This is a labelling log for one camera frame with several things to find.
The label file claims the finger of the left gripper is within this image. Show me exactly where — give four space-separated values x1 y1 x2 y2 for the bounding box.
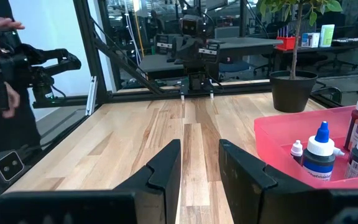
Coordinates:
196 49 205 75
187 49 197 75

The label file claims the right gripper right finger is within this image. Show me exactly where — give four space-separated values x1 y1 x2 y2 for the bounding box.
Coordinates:
218 139 319 224

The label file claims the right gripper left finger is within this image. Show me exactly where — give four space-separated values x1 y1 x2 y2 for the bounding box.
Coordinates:
113 139 182 224

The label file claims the small blue-labelled dropper bottle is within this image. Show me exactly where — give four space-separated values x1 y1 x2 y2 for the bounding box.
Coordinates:
290 139 304 164

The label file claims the large blue food coloring bottle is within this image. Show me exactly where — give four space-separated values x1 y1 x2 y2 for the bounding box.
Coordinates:
301 121 337 182

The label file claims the blue office chair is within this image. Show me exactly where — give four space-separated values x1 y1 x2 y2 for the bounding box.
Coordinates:
218 60 251 82

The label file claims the dark grey desk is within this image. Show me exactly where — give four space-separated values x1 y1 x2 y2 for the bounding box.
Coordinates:
138 36 284 80

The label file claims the pink translucent plastic bin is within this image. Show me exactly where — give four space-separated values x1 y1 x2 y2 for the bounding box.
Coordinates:
254 105 358 190

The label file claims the red pen holder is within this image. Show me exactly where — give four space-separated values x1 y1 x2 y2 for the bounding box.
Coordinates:
275 25 298 51

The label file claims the leafy plant in black pot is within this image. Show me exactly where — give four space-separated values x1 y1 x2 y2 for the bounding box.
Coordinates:
256 0 343 113

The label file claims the white cardboard box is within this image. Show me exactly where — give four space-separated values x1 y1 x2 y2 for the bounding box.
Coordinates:
301 32 321 49

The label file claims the white and green canister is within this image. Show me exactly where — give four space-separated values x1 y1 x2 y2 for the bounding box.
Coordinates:
319 24 336 48

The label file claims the black office chair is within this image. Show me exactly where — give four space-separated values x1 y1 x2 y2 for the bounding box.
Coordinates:
315 51 358 72

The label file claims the dark office desk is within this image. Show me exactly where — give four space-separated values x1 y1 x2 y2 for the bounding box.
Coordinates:
273 35 358 74

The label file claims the person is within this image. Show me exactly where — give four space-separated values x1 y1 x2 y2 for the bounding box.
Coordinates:
0 0 42 164

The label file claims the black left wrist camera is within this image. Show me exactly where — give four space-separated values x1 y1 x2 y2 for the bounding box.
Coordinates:
180 14 205 37

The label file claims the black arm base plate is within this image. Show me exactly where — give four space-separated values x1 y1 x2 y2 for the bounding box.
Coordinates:
178 79 216 96

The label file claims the yellow extension cable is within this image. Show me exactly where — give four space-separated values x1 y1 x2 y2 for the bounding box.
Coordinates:
134 12 145 58

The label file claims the silver metal bracket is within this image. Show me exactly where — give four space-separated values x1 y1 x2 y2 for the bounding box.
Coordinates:
85 75 98 116

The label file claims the grey stereo camera box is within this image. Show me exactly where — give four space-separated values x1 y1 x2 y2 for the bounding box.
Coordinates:
0 149 25 185

